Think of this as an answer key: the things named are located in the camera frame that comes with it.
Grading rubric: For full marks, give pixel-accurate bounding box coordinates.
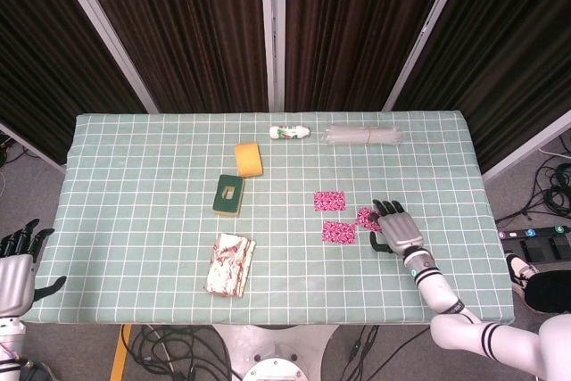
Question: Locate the bundle of clear straws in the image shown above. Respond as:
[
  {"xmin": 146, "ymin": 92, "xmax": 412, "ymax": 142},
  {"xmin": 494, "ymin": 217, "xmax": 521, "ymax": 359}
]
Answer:
[{"xmin": 323, "ymin": 125, "xmax": 401, "ymax": 146}]

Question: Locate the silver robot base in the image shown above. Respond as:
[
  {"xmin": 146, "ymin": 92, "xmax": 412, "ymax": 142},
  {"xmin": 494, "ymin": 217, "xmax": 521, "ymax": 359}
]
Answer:
[{"xmin": 212, "ymin": 325, "xmax": 340, "ymax": 381}]

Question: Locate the pink patterned packet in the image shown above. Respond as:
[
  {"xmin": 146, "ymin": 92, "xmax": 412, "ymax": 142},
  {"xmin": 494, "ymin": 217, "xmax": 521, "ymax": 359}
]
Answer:
[
  {"xmin": 321, "ymin": 220, "xmax": 358, "ymax": 246},
  {"xmin": 312, "ymin": 190, "xmax": 347, "ymax": 213},
  {"xmin": 355, "ymin": 206, "xmax": 385, "ymax": 236}
]

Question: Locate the black cable coil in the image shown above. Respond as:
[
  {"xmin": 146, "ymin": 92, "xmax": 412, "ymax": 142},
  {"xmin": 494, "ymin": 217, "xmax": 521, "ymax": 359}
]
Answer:
[{"xmin": 496, "ymin": 161, "xmax": 571, "ymax": 227}]

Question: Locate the black foot pedal unit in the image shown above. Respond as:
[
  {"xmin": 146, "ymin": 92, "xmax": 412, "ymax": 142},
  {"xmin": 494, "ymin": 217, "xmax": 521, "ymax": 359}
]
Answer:
[{"xmin": 498, "ymin": 224, "xmax": 571, "ymax": 262}]

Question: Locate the silver foil bag red print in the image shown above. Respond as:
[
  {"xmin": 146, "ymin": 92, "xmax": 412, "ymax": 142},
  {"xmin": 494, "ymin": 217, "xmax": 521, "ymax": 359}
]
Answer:
[{"xmin": 203, "ymin": 232, "xmax": 257, "ymax": 299}]

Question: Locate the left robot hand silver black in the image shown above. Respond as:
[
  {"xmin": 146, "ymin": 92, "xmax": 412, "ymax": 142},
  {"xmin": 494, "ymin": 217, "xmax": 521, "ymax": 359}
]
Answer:
[{"xmin": 0, "ymin": 219, "xmax": 68, "ymax": 318}]

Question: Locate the white partition frame post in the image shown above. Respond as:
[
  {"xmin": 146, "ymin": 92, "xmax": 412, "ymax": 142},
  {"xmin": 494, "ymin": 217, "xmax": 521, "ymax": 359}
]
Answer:
[
  {"xmin": 382, "ymin": 0, "xmax": 474, "ymax": 112},
  {"xmin": 260, "ymin": 0, "xmax": 287, "ymax": 112},
  {"xmin": 47, "ymin": 0, "xmax": 160, "ymax": 114}
]

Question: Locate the yellow sponge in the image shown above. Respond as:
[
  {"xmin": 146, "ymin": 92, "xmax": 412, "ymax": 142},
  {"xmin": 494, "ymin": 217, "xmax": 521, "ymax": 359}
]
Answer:
[{"xmin": 234, "ymin": 142, "xmax": 265, "ymax": 178}]

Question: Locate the green-topped sponge with hole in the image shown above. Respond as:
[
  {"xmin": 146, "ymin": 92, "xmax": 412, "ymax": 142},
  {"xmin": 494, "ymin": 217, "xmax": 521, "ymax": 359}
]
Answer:
[{"xmin": 211, "ymin": 173, "xmax": 246, "ymax": 217}]

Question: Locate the yellow floor tape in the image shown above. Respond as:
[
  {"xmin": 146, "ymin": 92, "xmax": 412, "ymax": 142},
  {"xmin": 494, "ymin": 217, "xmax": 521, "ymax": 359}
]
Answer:
[{"xmin": 109, "ymin": 325, "xmax": 134, "ymax": 381}]

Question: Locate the black floor cable tangle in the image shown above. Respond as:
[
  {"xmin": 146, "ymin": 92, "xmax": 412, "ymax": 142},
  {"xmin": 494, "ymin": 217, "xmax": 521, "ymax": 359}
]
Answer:
[{"xmin": 128, "ymin": 325, "xmax": 234, "ymax": 381}]

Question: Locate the dark brown curtain panel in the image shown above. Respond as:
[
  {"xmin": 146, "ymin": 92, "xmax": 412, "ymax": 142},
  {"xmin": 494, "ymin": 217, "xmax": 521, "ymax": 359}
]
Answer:
[
  {"xmin": 0, "ymin": 0, "xmax": 149, "ymax": 168},
  {"xmin": 284, "ymin": 0, "xmax": 459, "ymax": 112},
  {"xmin": 72, "ymin": 0, "xmax": 269, "ymax": 113},
  {"xmin": 392, "ymin": 0, "xmax": 571, "ymax": 173}
]

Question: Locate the white partition base rail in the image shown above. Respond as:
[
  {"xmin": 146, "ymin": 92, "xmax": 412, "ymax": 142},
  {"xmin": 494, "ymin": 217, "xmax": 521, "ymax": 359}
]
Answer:
[
  {"xmin": 483, "ymin": 110, "xmax": 571, "ymax": 182},
  {"xmin": 0, "ymin": 121, "xmax": 67, "ymax": 175}
]

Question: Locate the black cable with inline box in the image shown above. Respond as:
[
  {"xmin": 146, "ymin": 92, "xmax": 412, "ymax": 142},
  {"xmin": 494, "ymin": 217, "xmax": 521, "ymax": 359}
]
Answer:
[{"xmin": 341, "ymin": 325, "xmax": 381, "ymax": 381}]

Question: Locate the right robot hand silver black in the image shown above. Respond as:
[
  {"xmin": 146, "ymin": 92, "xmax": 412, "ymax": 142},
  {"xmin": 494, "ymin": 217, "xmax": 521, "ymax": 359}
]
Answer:
[{"xmin": 368, "ymin": 198, "xmax": 426, "ymax": 260}]

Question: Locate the white cable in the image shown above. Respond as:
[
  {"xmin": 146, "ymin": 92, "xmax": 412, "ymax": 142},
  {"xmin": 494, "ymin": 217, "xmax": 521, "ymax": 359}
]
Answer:
[{"xmin": 537, "ymin": 145, "xmax": 571, "ymax": 161}]

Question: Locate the black trouser leg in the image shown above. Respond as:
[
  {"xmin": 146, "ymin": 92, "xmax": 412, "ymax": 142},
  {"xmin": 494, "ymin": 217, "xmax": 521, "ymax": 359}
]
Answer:
[{"xmin": 523, "ymin": 270, "xmax": 571, "ymax": 316}]

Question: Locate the green checked tablecloth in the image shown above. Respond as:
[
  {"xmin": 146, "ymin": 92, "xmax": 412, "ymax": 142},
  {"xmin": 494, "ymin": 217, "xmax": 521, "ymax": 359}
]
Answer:
[{"xmin": 21, "ymin": 112, "xmax": 516, "ymax": 327}]

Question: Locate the small white bottle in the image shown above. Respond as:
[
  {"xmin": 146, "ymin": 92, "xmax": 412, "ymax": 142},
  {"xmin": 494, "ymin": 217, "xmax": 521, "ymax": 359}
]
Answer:
[{"xmin": 269, "ymin": 124, "xmax": 310, "ymax": 141}]

